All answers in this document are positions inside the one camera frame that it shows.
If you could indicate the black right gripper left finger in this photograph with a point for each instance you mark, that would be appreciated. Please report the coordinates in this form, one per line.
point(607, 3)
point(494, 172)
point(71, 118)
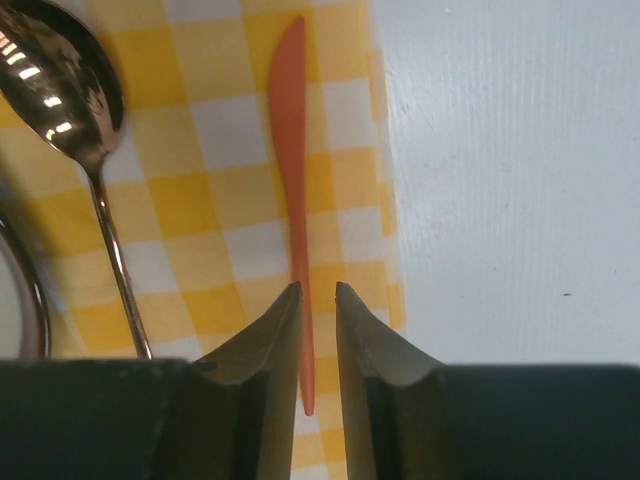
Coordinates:
point(228, 415)

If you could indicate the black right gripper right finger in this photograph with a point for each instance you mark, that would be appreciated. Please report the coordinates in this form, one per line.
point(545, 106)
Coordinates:
point(409, 416)

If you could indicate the red rimmed cream plate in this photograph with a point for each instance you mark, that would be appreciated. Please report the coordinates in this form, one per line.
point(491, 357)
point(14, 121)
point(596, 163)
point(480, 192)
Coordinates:
point(25, 325)

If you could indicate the yellow white checkered cloth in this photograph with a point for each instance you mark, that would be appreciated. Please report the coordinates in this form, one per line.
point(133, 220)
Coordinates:
point(196, 193)

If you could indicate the orange chopsticks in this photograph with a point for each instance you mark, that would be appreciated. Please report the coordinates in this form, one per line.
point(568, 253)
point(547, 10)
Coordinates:
point(286, 95)

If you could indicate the copper spoon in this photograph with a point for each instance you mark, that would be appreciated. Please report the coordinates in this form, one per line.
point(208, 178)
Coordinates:
point(58, 79)

